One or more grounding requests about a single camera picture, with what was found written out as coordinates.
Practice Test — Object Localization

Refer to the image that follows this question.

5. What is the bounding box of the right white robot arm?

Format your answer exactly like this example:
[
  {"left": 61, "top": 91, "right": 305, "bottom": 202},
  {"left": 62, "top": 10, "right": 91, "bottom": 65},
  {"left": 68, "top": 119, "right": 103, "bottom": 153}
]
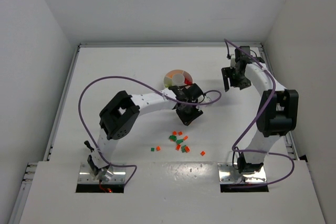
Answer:
[{"left": 222, "top": 46, "right": 299, "bottom": 174}]

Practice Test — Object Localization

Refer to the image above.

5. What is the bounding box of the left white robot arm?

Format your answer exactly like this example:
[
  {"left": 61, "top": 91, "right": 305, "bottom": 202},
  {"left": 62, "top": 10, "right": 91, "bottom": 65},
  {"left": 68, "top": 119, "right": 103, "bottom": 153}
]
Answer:
[{"left": 88, "top": 83, "right": 205, "bottom": 177}]

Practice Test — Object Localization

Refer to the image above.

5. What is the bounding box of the orange lego bottom right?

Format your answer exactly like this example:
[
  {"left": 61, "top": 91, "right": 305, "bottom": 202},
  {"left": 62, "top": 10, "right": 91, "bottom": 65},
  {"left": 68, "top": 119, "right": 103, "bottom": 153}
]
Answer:
[{"left": 184, "top": 146, "right": 190, "bottom": 153}]

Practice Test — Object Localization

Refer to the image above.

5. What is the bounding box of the white divided round container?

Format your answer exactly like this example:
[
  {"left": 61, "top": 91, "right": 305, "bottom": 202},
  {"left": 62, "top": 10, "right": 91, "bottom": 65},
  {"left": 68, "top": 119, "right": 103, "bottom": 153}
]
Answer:
[{"left": 163, "top": 69, "right": 193, "bottom": 88}]

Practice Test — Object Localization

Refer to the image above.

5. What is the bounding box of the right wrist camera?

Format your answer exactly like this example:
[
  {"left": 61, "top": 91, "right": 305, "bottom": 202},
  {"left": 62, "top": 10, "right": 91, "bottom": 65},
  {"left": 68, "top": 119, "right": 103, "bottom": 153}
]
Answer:
[{"left": 227, "top": 54, "right": 236, "bottom": 69}]

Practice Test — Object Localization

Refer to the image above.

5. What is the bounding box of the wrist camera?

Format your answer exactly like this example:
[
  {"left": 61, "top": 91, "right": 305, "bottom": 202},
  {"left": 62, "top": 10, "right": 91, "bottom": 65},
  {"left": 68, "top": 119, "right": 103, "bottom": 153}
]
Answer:
[
  {"left": 199, "top": 95, "right": 213, "bottom": 108},
  {"left": 227, "top": 54, "right": 236, "bottom": 69}
]

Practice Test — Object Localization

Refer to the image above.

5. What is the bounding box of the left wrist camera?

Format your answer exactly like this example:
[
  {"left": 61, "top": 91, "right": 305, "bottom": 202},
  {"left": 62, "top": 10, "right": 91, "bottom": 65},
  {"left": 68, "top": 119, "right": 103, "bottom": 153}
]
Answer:
[{"left": 199, "top": 95, "right": 213, "bottom": 108}]

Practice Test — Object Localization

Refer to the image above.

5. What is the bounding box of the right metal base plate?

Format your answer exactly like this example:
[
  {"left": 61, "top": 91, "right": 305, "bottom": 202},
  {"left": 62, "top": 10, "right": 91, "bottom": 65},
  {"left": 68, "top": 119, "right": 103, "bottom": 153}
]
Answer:
[{"left": 218, "top": 163, "right": 267, "bottom": 185}]

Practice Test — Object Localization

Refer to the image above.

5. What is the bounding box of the metal base plate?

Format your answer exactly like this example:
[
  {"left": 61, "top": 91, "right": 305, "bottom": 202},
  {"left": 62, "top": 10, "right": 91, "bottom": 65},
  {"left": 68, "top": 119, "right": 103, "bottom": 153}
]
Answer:
[
  {"left": 218, "top": 163, "right": 267, "bottom": 185},
  {"left": 77, "top": 163, "right": 126, "bottom": 185}
]

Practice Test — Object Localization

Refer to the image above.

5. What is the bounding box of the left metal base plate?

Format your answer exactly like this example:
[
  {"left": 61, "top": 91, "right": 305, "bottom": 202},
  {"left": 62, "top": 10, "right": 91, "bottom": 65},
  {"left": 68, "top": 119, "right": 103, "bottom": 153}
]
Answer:
[{"left": 77, "top": 163, "right": 126, "bottom": 185}]

